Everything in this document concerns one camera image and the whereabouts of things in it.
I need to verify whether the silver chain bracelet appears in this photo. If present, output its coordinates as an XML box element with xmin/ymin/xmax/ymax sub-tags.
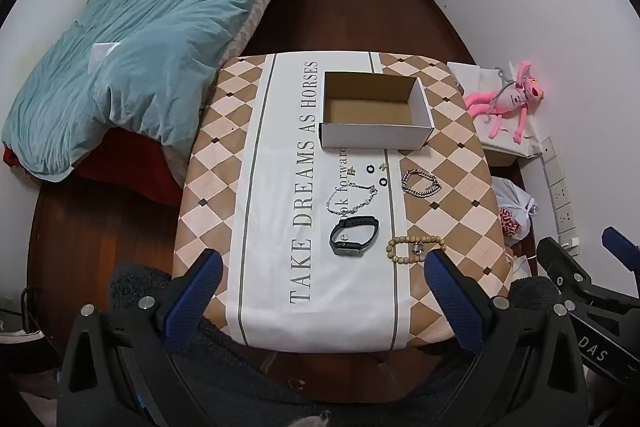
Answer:
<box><xmin>401</xmin><ymin>169</ymin><xmax>443</xmax><ymax>196</ymax></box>

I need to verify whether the silver necklace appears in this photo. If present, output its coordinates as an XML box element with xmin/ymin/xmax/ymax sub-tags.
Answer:
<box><xmin>326</xmin><ymin>181</ymin><xmax>378</xmax><ymax>217</ymax></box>

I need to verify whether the white plastic bag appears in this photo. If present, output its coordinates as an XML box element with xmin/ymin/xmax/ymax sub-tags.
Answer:
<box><xmin>492</xmin><ymin>177</ymin><xmax>538</xmax><ymax>240</ymax></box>

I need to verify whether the dark fuzzy clothing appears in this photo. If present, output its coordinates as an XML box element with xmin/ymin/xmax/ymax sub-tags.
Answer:
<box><xmin>109</xmin><ymin>263</ymin><xmax>561</xmax><ymax>427</ymax></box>

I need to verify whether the black smart band watch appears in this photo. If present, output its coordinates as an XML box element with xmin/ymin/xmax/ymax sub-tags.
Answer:
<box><xmin>328</xmin><ymin>216</ymin><xmax>381</xmax><ymax>257</ymax></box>

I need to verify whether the teal duvet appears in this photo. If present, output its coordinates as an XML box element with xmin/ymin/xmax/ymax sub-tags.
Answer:
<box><xmin>1</xmin><ymin>0</ymin><xmax>281</xmax><ymax>182</ymax></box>

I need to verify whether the checked printed tablecloth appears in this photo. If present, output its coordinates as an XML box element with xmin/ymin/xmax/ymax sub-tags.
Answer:
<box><xmin>171</xmin><ymin>51</ymin><xmax>516</xmax><ymax>353</ymax></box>

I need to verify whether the bed with patterned mattress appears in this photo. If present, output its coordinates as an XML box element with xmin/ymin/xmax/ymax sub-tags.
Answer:
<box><xmin>0</xmin><ymin>0</ymin><xmax>316</xmax><ymax>208</ymax></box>

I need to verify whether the grey clothes hanger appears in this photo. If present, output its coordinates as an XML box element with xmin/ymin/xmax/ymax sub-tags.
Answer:
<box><xmin>487</xmin><ymin>66</ymin><xmax>521</xmax><ymax>108</ymax></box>

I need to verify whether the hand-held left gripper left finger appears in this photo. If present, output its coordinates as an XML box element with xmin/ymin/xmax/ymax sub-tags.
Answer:
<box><xmin>60</xmin><ymin>248</ymin><xmax>224</xmax><ymax>427</ymax></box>

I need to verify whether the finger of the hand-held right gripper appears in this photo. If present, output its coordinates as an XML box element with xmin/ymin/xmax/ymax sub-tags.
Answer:
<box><xmin>601</xmin><ymin>227</ymin><xmax>640</xmax><ymax>295</ymax></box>
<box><xmin>536</xmin><ymin>237</ymin><xmax>598</xmax><ymax>305</ymax></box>

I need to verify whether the cardboard box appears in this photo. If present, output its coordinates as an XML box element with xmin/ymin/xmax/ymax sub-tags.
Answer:
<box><xmin>319</xmin><ymin>71</ymin><xmax>435</xmax><ymax>151</ymax></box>

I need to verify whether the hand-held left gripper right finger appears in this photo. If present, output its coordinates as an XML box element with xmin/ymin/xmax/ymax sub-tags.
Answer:
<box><xmin>423</xmin><ymin>248</ymin><xmax>591</xmax><ymax>427</ymax></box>

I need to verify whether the pink plush toy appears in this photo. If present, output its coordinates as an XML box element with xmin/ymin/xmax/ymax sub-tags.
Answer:
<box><xmin>465</xmin><ymin>60</ymin><xmax>545</xmax><ymax>142</ymax></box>

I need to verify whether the wooden bead bracelet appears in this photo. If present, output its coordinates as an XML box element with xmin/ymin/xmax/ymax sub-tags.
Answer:
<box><xmin>385</xmin><ymin>234</ymin><xmax>447</xmax><ymax>265</ymax></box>

